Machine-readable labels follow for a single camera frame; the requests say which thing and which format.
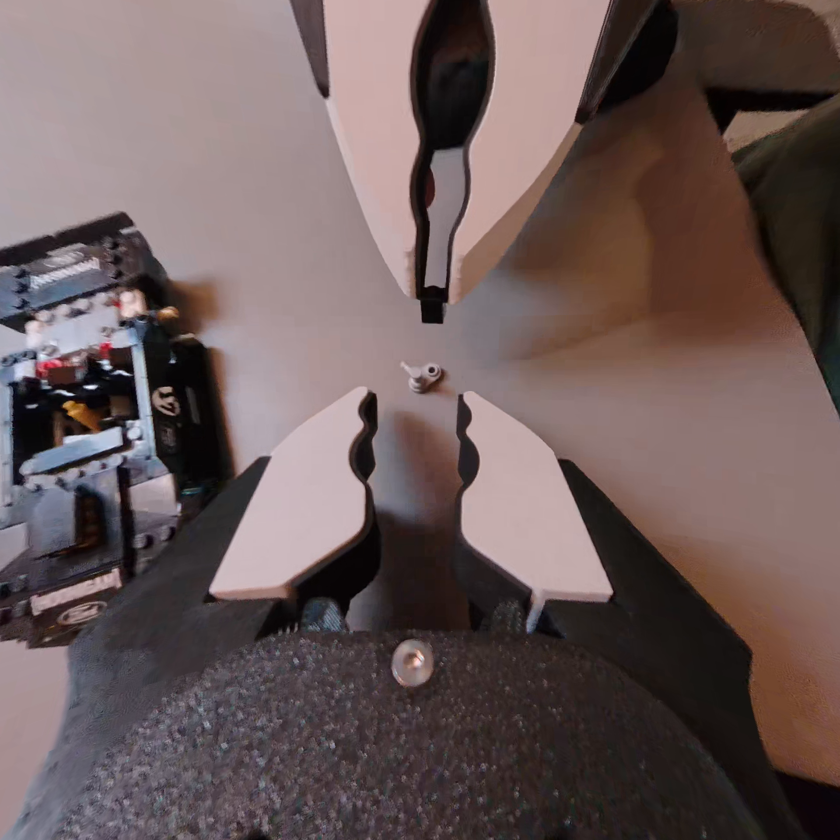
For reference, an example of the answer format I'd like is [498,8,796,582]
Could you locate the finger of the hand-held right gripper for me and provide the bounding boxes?
[441,0,615,307]
[325,0,434,303]

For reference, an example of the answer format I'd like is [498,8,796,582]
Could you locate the person's green sweatshirt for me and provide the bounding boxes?
[733,92,840,421]

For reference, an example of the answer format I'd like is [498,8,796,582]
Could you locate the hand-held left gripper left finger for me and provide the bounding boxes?
[210,386,382,605]

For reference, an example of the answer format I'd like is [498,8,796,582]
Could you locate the black lego car model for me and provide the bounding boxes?
[0,213,224,651]

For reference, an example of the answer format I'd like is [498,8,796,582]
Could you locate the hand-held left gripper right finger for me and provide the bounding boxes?
[453,390,615,634]

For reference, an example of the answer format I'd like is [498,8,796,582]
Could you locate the small light grey lego piece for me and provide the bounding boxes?
[401,363,445,396]

